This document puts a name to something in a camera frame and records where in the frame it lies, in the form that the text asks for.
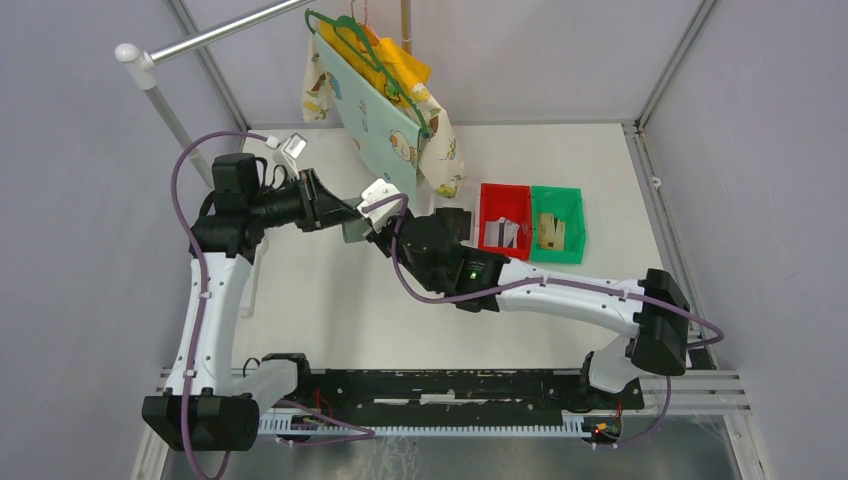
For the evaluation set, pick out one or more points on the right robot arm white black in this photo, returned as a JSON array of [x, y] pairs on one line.
[[649, 316]]

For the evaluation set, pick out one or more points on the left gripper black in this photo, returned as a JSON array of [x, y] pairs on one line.
[[321, 208]]

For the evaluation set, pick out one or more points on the red plastic bin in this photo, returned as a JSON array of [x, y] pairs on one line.
[[512, 202]]

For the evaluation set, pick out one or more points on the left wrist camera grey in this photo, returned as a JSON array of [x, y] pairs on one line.
[[285, 152]]

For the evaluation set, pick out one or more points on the beige cards in green bin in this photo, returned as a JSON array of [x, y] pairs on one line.
[[551, 232]]

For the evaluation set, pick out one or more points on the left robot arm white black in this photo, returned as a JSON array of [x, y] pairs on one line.
[[204, 407]]

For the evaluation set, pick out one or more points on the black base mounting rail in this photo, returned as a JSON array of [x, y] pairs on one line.
[[458, 398]]

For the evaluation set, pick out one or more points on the green plastic bin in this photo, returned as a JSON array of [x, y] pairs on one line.
[[567, 204]]

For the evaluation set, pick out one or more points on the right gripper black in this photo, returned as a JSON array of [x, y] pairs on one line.
[[381, 236]]

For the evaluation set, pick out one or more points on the white cards in red bin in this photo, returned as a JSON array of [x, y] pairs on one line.
[[501, 233]]

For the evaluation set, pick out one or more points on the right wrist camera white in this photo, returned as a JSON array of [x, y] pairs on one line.
[[379, 202]]

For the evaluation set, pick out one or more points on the yellow garment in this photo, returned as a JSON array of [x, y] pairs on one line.
[[410, 74]]

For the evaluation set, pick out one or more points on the cream cartoon print garment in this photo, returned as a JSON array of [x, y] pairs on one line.
[[440, 165]]

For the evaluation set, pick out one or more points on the green clothes hanger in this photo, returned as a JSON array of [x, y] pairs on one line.
[[313, 18]]

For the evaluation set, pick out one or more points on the mint cartoon print garment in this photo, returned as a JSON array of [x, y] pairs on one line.
[[386, 138]]

